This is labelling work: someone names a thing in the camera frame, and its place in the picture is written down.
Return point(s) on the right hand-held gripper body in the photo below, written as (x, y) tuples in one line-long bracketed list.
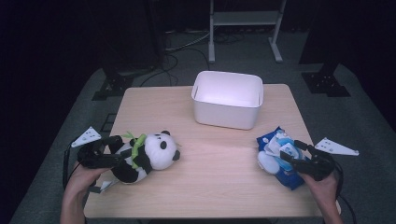
[(317, 168)]

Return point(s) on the white plastic bin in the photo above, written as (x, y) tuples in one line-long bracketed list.
[(227, 93)]

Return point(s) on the black floor grid plate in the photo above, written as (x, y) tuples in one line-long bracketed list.
[(108, 123)]

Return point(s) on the blue wet wipes pack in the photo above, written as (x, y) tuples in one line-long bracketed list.
[(285, 179)]

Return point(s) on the white wet wipe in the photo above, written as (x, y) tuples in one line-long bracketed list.
[(274, 146)]

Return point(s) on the person's right hand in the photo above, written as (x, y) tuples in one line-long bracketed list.
[(325, 189)]

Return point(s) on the person's left hand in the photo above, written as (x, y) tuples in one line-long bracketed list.
[(81, 180)]

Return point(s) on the panda plush toy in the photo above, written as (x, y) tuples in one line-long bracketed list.
[(158, 152)]

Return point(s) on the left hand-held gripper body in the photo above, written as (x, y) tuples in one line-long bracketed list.
[(93, 158)]

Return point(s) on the black stand base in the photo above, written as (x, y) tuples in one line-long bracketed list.
[(113, 87), (325, 84)]

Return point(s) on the white metal stand frame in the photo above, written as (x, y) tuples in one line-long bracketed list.
[(246, 18)]

